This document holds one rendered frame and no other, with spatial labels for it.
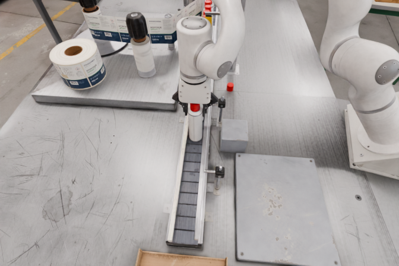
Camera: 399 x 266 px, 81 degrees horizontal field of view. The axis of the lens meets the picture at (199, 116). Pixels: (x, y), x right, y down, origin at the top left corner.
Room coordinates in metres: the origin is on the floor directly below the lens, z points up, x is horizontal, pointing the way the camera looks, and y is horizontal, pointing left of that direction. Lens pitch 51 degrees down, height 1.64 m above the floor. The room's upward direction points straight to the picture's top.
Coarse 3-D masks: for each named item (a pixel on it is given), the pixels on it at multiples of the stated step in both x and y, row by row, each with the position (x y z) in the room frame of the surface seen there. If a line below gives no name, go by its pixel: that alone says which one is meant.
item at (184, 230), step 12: (192, 144) 0.48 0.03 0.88; (192, 156) 0.43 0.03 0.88; (192, 168) 0.38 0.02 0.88; (192, 180) 0.34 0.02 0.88; (180, 192) 0.30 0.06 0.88; (192, 192) 0.30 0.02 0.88; (180, 204) 0.26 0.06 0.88; (192, 204) 0.26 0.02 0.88; (180, 216) 0.22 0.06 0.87; (192, 216) 0.22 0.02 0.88; (180, 228) 0.18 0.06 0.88; (192, 228) 0.18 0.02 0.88; (180, 240) 0.15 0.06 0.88; (192, 240) 0.15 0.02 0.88
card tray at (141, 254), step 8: (144, 256) 0.12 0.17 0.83; (152, 256) 0.12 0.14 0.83; (160, 256) 0.12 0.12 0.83; (168, 256) 0.12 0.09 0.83; (176, 256) 0.12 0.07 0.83; (184, 256) 0.12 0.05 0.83; (192, 256) 0.12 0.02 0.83; (200, 256) 0.12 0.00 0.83; (136, 264) 0.09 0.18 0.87; (144, 264) 0.10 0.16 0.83; (152, 264) 0.10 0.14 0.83; (160, 264) 0.10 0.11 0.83; (168, 264) 0.10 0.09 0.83; (176, 264) 0.10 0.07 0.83; (184, 264) 0.10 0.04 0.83; (192, 264) 0.10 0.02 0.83; (200, 264) 0.10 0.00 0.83; (208, 264) 0.10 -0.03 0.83; (216, 264) 0.10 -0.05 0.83; (224, 264) 0.10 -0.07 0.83
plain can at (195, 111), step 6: (192, 108) 0.51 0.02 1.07; (198, 108) 0.51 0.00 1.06; (192, 114) 0.50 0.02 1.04; (198, 114) 0.50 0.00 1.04; (192, 120) 0.50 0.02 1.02; (198, 120) 0.50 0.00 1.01; (192, 126) 0.50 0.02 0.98; (198, 126) 0.50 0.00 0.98; (192, 132) 0.50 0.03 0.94; (198, 132) 0.50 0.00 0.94; (192, 138) 0.50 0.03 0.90; (198, 138) 0.50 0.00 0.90
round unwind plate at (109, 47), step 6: (78, 36) 1.22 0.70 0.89; (84, 36) 1.22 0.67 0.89; (90, 36) 1.22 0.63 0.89; (108, 42) 1.16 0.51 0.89; (114, 42) 1.16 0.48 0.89; (120, 42) 1.16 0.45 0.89; (102, 48) 1.10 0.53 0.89; (108, 48) 1.10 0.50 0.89; (114, 48) 1.10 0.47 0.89; (120, 48) 1.10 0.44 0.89; (102, 54) 1.04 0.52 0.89
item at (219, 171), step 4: (216, 168) 0.34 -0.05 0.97; (220, 168) 0.33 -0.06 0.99; (204, 172) 0.33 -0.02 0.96; (208, 172) 0.33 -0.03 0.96; (212, 172) 0.33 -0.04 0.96; (216, 172) 0.32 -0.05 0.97; (220, 172) 0.33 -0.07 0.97; (216, 176) 0.32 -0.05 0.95; (220, 176) 0.32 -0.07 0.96; (216, 184) 0.33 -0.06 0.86
